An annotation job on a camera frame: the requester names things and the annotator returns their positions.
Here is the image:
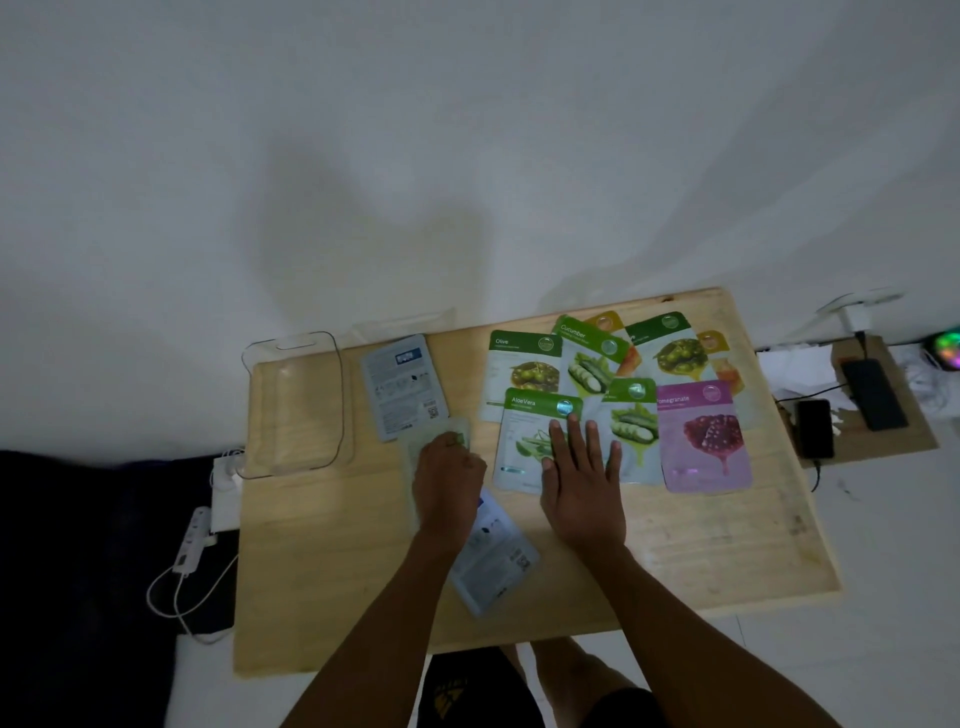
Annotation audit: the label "person's right hand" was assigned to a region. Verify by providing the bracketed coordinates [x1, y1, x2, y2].
[540, 413, 628, 558]

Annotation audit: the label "person's left hand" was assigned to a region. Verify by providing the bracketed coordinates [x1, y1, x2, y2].
[411, 431, 489, 540]

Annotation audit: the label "pale green face mask packet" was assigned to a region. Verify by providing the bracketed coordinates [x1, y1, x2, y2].
[396, 417, 474, 528]

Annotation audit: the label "person's left forearm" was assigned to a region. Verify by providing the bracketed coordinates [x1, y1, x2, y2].
[281, 525, 475, 728]

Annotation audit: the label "person's right forearm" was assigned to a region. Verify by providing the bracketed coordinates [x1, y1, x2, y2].
[573, 546, 841, 728]

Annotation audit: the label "green aloe face mask packet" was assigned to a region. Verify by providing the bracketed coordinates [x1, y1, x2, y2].
[492, 387, 585, 493]

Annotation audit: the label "green cucumber face mask packet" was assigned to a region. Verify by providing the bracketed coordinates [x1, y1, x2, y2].
[551, 315, 633, 399]
[588, 376, 663, 486]

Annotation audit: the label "purple pomegranate face mask packet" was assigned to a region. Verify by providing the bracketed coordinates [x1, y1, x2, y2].
[655, 380, 754, 495]

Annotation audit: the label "green olive face mask packet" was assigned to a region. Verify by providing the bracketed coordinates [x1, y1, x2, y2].
[624, 312, 711, 385]
[480, 330, 564, 426]

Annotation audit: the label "grey face mask packet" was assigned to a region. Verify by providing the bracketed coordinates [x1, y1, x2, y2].
[360, 334, 450, 443]
[448, 489, 541, 618]

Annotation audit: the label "yellow honey face mask packet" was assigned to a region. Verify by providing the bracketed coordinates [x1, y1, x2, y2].
[696, 330, 748, 399]

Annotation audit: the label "clear plastic tray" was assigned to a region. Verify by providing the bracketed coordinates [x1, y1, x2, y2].
[240, 331, 355, 480]

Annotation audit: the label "black power bank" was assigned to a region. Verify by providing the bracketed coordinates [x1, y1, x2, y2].
[795, 399, 836, 461]

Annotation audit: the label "white papers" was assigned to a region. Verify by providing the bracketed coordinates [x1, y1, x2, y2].
[757, 343, 856, 412]

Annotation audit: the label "person's leg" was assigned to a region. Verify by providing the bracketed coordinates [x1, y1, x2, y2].
[501, 636, 652, 728]

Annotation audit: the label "person's black shorts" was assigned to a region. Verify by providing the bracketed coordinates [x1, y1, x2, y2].
[416, 646, 546, 728]

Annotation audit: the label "white adapter box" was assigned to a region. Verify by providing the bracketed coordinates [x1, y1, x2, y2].
[211, 456, 243, 534]

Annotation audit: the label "black smartphone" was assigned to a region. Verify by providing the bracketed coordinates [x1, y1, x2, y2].
[839, 357, 910, 432]

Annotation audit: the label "white power strip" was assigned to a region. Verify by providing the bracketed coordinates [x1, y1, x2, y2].
[172, 507, 216, 576]

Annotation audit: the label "brown cardboard board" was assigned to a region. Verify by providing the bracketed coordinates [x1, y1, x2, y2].
[778, 335, 940, 470]

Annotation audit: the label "colourful glowing light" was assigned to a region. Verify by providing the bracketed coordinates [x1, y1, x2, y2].
[924, 327, 960, 373]

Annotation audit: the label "black cloth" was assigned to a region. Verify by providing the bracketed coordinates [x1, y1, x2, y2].
[0, 448, 243, 728]

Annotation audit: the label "black charging cable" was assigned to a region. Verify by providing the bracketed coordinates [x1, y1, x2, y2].
[774, 332, 870, 495]

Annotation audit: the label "white wall charger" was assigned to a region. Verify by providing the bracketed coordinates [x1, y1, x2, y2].
[816, 288, 906, 336]

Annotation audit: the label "white cable bundle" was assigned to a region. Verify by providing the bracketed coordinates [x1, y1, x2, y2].
[898, 346, 960, 418]

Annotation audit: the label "white power cable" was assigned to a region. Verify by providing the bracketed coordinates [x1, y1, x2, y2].
[146, 551, 240, 646]

